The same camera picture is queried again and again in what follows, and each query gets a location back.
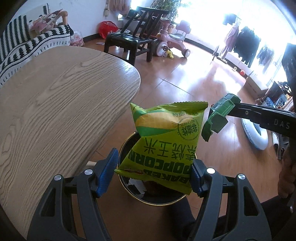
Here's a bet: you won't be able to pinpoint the green toy truck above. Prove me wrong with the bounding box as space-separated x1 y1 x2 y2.
201 93 241 142

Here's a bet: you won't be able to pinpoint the green popcorn bag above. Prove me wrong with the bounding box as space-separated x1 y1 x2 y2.
115 101 208 195

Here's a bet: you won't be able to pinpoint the black gold trash bin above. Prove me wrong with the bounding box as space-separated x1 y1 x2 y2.
116 132 193 206

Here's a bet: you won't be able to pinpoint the person's right hand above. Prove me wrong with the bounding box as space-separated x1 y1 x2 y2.
278 138 295 198

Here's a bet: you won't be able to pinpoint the hanging dark clothes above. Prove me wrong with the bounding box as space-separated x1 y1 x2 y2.
233 26 261 68

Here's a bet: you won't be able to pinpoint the yellow toy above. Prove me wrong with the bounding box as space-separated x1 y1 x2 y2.
165 49 174 59

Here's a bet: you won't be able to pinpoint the pink kids tricycle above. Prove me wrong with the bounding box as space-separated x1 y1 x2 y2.
152 18 191 58

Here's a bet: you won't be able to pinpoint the potted green plant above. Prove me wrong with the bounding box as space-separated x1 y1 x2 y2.
151 0 181 21

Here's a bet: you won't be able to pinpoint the black wooden chair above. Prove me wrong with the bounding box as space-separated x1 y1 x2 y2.
104 6 169 65

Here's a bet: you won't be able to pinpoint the striped black white sofa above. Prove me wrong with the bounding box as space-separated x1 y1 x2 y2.
1 4 73 86

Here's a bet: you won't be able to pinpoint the pink white plastic bag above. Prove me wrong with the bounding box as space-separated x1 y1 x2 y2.
70 31 84 47

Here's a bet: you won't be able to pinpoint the patterned curtain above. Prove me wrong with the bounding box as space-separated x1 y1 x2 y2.
109 0 132 15

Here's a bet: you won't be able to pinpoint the floral pillow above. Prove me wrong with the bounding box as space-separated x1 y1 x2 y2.
28 9 62 34

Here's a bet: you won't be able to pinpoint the red plastic bag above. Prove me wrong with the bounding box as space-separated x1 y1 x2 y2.
98 21 118 39

